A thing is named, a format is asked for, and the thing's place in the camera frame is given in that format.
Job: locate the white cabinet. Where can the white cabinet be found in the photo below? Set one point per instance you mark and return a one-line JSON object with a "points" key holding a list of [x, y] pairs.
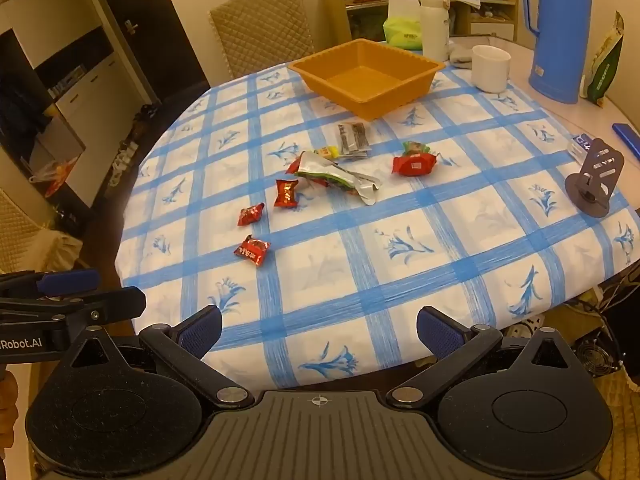
{"points": [[100, 80]]}

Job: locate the red candy with gold print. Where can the red candy with gold print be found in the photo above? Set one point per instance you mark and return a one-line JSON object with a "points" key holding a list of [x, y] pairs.
{"points": [[286, 193]]}

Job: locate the clear black sesame packet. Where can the clear black sesame packet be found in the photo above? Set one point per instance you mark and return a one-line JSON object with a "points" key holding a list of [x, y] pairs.
{"points": [[352, 140]]}

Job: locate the blue thermos jug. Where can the blue thermos jug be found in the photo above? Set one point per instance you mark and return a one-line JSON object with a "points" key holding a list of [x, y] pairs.
{"points": [[555, 35]]}

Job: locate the green tissue pack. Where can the green tissue pack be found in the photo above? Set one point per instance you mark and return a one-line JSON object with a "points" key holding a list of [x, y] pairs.
{"points": [[402, 32]]}

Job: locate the small blue white box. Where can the small blue white box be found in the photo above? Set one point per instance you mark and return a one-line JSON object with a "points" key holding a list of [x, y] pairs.
{"points": [[580, 146]]}

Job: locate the green white snack bag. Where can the green white snack bag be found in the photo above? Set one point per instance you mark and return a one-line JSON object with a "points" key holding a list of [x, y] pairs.
{"points": [[605, 67]]}

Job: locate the beige quilted chair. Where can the beige quilted chair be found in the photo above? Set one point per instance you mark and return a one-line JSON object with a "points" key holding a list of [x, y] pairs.
{"points": [[25, 230], [260, 30]]}

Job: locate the white cup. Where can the white cup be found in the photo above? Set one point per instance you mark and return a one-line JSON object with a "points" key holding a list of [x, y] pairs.
{"points": [[490, 70]]}

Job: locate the person's left hand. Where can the person's left hand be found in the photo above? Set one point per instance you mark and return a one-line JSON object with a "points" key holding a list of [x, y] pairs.
{"points": [[7, 400]]}

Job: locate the row of shoes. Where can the row of shoes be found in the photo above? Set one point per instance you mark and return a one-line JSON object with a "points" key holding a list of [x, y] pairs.
{"points": [[122, 160]]}

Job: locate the wooden shelf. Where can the wooden shelf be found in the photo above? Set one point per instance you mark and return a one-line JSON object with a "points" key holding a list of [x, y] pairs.
{"points": [[332, 10]]}

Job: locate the white thermos bottle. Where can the white thermos bottle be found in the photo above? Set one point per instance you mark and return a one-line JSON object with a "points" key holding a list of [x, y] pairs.
{"points": [[433, 25]]}

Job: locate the small yellow snack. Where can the small yellow snack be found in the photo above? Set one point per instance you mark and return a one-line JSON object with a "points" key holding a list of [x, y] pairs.
{"points": [[327, 151]]}

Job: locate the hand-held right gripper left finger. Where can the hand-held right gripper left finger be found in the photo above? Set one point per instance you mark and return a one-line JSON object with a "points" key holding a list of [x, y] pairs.
{"points": [[200, 332]]}

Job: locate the clear plastic bag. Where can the clear plastic bag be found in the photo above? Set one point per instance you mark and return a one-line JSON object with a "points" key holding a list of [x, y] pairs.
{"points": [[55, 175]]}

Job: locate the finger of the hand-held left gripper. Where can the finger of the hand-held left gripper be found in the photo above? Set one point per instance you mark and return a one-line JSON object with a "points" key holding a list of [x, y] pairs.
{"points": [[70, 281], [115, 302]]}

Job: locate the red silver snack bag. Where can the red silver snack bag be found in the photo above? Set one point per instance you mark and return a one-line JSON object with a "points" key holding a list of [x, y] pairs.
{"points": [[330, 172]]}

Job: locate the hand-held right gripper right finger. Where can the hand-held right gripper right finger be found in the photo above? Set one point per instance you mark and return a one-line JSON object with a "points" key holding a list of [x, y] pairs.
{"points": [[440, 332]]}

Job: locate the dark wooden door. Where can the dark wooden door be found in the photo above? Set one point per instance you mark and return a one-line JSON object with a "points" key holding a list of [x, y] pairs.
{"points": [[150, 25]]}

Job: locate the small red candy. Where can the small red candy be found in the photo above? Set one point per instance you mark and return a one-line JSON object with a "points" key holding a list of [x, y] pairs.
{"points": [[251, 214], [252, 248]]}

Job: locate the grey cloth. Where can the grey cloth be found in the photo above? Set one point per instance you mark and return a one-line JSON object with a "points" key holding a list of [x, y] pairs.
{"points": [[460, 56]]}

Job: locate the red snack packet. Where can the red snack packet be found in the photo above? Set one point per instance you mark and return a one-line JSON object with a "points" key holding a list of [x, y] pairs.
{"points": [[412, 165]]}

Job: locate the flat blue box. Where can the flat blue box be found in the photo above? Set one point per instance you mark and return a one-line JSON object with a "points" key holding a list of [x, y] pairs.
{"points": [[627, 137]]}

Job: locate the orange plastic tray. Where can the orange plastic tray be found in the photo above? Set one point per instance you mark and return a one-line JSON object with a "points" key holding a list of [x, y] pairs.
{"points": [[360, 72]]}

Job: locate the grey phone stand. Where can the grey phone stand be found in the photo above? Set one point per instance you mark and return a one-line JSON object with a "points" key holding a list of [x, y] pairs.
{"points": [[597, 175]]}

